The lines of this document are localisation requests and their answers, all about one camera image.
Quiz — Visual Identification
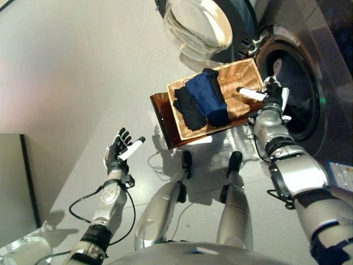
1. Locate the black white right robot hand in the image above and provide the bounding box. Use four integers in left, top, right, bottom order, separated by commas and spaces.
237, 77, 290, 108

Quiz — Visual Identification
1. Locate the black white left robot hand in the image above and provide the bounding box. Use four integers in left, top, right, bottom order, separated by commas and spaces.
103, 128, 146, 173

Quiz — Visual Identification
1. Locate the black garment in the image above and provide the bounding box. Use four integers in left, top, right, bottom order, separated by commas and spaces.
172, 86, 208, 131
202, 67, 233, 128

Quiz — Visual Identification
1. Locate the blue cloth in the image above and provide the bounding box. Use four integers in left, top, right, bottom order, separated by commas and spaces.
184, 72, 228, 125

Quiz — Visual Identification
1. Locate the dark grey washing machine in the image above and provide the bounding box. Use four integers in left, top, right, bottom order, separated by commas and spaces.
231, 0, 353, 194

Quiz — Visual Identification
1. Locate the wicker laundry basket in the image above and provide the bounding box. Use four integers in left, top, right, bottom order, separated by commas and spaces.
166, 57, 264, 141

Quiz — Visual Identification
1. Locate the silver left robot leg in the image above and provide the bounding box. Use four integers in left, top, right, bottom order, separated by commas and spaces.
133, 150, 193, 251

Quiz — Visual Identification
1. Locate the silver robot leg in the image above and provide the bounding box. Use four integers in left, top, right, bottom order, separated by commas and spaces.
216, 151, 255, 251
133, 150, 193, 251

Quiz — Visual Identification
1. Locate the energy label sticker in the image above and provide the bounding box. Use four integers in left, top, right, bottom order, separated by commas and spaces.
326, 162, 353, 192

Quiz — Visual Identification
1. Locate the round glass washer door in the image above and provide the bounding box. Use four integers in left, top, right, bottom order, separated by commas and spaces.
153, 0, 259, 62

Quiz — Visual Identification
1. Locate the silver right robot leg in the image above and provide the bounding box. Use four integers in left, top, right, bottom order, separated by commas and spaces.
216, 151, 255, 251

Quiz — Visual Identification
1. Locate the grey robot torso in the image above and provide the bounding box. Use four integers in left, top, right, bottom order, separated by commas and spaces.
104, 242, 293, 265

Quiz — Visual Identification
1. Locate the clear plastic container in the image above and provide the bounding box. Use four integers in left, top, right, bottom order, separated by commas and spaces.
0, 222, 54, 265

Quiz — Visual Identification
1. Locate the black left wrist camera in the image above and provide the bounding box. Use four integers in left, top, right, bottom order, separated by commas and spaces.
121, 174, 136, 189

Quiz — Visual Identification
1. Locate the white floor cable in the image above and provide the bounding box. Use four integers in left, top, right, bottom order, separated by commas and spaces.
170, 202, 200, 244
147, 152, 178, 179

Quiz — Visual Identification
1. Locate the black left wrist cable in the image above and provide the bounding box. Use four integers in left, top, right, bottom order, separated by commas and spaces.
68, 181, 137, 247

